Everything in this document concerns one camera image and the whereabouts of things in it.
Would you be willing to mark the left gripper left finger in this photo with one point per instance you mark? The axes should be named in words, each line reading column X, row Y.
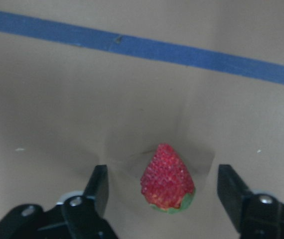
column 96, row 194

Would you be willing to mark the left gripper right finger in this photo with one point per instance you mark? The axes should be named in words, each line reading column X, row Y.
column 233, row 193

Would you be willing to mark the red strawberry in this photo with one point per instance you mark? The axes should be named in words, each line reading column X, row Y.
column 166, row 183

